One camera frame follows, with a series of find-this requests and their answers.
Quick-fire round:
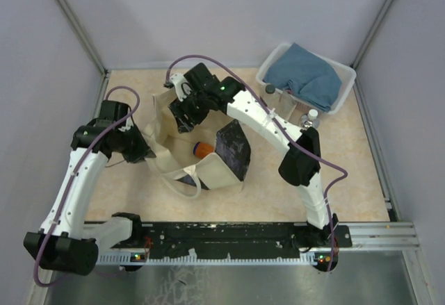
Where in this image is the white plastic basket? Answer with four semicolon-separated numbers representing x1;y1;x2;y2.
256;43;357;115

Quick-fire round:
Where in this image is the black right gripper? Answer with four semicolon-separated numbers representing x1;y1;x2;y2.
169;88;210;134

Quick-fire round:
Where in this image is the blue folded towel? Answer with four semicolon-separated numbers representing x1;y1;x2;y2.
264;43;341;112

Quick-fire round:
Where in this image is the aluminium frame rail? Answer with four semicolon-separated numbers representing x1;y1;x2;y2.
55;0;107;75

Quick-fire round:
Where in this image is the cream canvas tote bag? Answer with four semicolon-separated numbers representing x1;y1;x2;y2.
143;90;251;199

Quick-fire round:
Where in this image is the clear square bottle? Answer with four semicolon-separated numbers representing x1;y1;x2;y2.
261;84;280;112

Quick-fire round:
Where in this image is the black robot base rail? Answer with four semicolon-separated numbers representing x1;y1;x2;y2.
104;220;352;273

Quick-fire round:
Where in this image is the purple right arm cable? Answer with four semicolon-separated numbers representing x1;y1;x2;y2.
165;53;348;273

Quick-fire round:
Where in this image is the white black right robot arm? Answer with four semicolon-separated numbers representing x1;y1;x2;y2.
164;63;338;247

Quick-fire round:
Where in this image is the orange blue tube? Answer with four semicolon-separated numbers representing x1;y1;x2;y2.
193;142;214;159

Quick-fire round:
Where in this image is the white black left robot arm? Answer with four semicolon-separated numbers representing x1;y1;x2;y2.
24;100;155;276

